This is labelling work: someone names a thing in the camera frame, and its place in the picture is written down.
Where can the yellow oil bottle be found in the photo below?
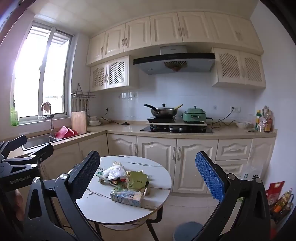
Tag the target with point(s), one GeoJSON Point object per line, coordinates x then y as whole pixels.
{"type": "Point", "coordinates": [283, 200]}

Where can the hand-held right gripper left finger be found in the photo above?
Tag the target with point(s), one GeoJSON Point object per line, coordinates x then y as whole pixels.
{"type": "Point", "coordinates": [86, 176]}

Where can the cream upper wall cabinets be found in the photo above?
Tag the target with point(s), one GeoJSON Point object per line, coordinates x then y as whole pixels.
{"type": "Point", "coordinates": [166, 27]}

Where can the green packet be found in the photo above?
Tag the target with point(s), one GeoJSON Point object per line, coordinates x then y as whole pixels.
{"type": "Point", "coordinates": [136, 180]}

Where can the white plastic bag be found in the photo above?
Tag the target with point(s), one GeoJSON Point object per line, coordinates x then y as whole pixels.
{"type": "Point", "coordinates": [113, 172]}

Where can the blue green drink carton pack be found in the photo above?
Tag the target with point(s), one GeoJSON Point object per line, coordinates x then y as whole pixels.
{"type": "Point", "coordinates": [124, 198]}

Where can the green white wrapper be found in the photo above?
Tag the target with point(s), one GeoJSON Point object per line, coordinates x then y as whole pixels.
{"type": "Point", "coordinates": [100, 174]}

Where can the stack of white bowls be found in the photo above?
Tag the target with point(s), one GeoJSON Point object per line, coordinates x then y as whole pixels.
{"type": "Point", "coordinates": [94, 120]}

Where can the black gas stove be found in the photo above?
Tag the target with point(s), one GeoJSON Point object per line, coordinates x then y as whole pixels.
{"type": "Point", "coordinates": [175, 129]}

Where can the white bag with green print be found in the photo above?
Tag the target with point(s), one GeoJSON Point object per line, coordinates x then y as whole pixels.
{"type": "Point", "coordinates": [252, 171]}

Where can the sliding glass window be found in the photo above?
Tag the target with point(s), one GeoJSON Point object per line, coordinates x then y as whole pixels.
{"type": "Point", "coordinates": [30, 69]}

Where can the pink rag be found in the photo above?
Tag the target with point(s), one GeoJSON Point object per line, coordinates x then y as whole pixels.
{"type": "Point", "coordinates": [47, 106]}

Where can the green dish soap bottle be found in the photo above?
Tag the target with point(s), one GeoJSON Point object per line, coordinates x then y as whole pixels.
{"type": "Point", "coordinates": [14, 118]}

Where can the steel sink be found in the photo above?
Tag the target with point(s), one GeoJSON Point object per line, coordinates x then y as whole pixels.
{"type": "Point", "coordinates": [39, 141]}

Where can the round white marble table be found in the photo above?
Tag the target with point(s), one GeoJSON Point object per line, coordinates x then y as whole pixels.
{"type": "Point", "coordinates": [157, 176]}

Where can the black induction cooker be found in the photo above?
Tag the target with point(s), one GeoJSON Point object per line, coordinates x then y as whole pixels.
{"type": "Point", "coordinates": [160, 119]}

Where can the lattice door cabinet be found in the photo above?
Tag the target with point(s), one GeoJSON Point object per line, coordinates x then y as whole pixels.
{"type": "Point", "coordinates": [240, 67]}
{"type": "Point", "coordinates": [115, 71]}

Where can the red orange snack wrapper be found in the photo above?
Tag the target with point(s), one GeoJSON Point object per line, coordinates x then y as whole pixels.
{"type": "Point", "coordinates": [116, 182]}

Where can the white bowl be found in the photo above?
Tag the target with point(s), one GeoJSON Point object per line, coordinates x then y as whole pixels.
{"type": "Point", "coordinates": [241, 125]}

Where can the cream wrapper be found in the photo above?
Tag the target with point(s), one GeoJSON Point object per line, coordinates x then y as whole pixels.
{"type": "Point", "coordinates": [116, 163]}

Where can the steel kitchen faucet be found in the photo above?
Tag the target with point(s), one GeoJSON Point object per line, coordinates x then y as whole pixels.
{"type": "Point", "coordinates": [51, 122]}

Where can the wooden cutting board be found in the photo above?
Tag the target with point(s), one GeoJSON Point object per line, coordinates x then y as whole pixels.
{"type": "Point", "coordinates": [78, 122]}

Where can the red bag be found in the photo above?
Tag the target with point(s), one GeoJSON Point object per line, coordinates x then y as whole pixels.
{"type": "Point", "coordinates": [275, 187]}

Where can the cream base cabinets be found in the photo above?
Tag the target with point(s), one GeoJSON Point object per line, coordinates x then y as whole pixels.
{"type": "Point", "coordinates": [192, 157]}

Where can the red plastic basin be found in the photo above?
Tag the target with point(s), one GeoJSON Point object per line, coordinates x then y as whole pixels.
{"type": "Point", "coordinates": [64, 133]}

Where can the wooden spatula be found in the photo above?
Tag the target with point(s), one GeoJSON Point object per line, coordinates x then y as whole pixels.
{"type": "Point", "coordinates": [178, 106]}

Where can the grey trash bin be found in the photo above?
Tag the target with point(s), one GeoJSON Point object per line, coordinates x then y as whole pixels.
{"type": "Point", "coordinates": [187, 231]}

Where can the black range hood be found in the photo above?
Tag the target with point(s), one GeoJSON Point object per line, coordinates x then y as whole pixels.
{"type": "Point", "coordinates": [175, 61]}

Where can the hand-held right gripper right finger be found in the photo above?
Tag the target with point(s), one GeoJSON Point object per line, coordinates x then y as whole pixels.
{"type": "Point", "coordinates": [210, 178]}

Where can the green electric pot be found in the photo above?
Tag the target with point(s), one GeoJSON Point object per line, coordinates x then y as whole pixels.
{"type": "Point", "coordinates": [194, 114]}

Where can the colourful packages on counter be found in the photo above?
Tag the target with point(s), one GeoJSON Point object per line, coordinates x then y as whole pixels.
{"type": "Point", "coordinates": [264, 120]}

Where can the wall utensil rack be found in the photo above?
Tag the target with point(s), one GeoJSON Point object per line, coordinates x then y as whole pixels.
{"type": "Point", "coordinates": [81, 94]}

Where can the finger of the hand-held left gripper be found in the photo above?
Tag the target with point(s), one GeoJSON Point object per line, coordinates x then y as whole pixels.
{"type": "Point", "coordinates": [41, 153]}
{"type": "Point", "coordinates": [16, 142]}

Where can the white wall switches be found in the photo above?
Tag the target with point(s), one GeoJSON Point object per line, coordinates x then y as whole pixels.
{"type": "Point", "coordinates": [129, 95]}

